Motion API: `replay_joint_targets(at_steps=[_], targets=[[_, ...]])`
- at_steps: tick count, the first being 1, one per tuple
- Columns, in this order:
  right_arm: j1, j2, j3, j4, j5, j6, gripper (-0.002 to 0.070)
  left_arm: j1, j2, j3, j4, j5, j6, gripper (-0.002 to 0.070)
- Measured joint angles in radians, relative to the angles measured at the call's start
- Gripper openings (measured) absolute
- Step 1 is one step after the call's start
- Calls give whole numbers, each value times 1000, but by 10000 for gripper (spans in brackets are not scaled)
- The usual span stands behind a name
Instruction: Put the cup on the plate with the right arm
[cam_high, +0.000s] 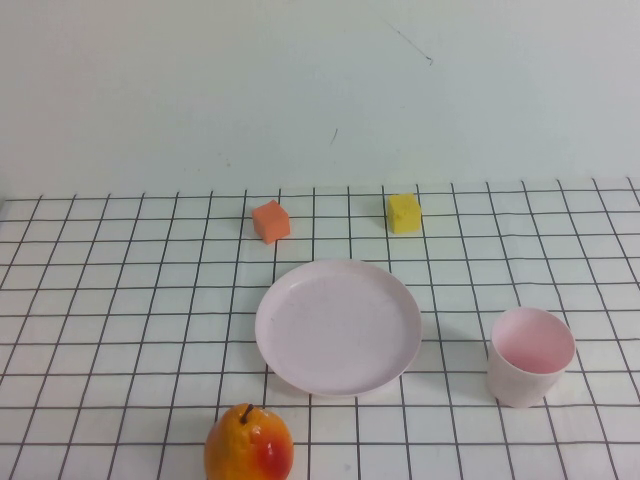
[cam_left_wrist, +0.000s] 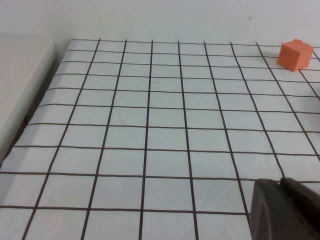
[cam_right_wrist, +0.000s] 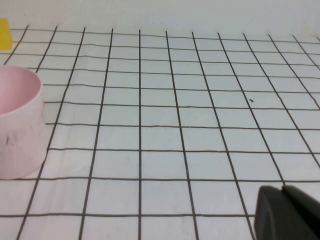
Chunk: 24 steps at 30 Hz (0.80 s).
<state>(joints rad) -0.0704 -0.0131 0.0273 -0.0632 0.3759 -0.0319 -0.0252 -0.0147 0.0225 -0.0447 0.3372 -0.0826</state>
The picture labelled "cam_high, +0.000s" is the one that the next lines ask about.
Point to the pale pink plastic cup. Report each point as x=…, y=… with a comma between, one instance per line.
x=520, y=385

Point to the pale pink round plate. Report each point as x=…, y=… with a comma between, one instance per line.
x=335, y=330

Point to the orange foam cube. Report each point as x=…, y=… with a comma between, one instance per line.
x=270, y=222

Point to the yellow foam cube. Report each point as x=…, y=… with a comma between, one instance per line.
x=404, y=215

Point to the white black grid tablecloth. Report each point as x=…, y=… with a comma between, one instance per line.
x=125, y=300

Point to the orange red toy pear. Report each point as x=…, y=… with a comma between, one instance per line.
x=240, y=450

